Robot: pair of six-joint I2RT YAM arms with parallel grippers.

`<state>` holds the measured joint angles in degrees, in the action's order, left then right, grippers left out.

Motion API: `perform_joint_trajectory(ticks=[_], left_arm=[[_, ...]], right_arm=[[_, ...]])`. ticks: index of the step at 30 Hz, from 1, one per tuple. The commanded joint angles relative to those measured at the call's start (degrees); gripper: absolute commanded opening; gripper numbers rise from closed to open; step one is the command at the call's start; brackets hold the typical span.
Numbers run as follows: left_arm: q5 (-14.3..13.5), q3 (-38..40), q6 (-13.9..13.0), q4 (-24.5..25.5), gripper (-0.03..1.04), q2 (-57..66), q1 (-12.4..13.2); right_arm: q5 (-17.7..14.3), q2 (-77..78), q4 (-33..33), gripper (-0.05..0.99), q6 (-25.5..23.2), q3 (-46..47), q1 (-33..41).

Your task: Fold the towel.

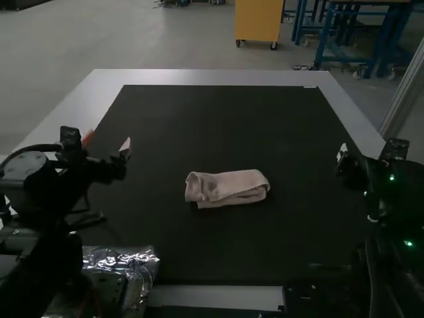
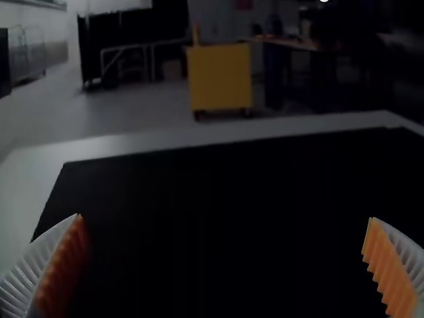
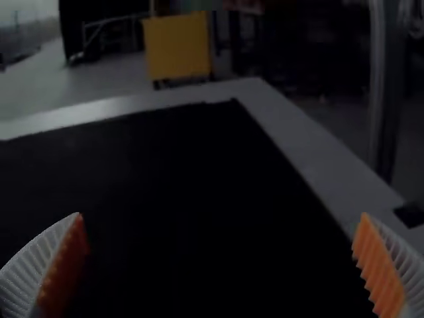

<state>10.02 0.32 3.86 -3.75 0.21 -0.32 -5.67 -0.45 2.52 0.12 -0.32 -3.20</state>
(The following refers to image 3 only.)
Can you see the black mat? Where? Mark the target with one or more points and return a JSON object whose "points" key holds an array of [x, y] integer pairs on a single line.
{"points": [[165, 198]]}

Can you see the grey metal post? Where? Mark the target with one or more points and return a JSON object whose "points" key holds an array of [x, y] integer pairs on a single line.
{"points": [[386, 83]]}

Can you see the yellow wheeled cabinet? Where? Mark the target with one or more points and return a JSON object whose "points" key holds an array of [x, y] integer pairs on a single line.
{"points": [[177, 44]]}

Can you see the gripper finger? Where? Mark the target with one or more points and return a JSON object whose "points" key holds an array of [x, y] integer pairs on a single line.
{"points": [[26, 281], [391, 275]]}

